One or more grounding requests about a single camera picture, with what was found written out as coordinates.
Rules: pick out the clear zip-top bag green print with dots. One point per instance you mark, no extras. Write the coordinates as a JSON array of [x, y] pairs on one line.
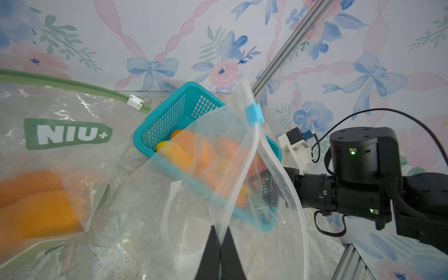
[[77, 131]]

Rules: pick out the teal plastic basket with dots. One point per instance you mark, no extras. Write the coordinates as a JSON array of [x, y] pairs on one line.
[[178, 111]]

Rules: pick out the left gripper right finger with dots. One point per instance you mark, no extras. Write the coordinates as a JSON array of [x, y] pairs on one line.
[[231, 267]]

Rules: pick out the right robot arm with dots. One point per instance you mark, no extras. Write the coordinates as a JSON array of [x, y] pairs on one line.
[[364, 179]]

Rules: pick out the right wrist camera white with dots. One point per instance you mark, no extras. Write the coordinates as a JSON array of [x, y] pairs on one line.
[[295, 143]]

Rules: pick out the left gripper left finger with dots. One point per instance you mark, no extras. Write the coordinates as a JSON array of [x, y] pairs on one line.
[[210, 264]]

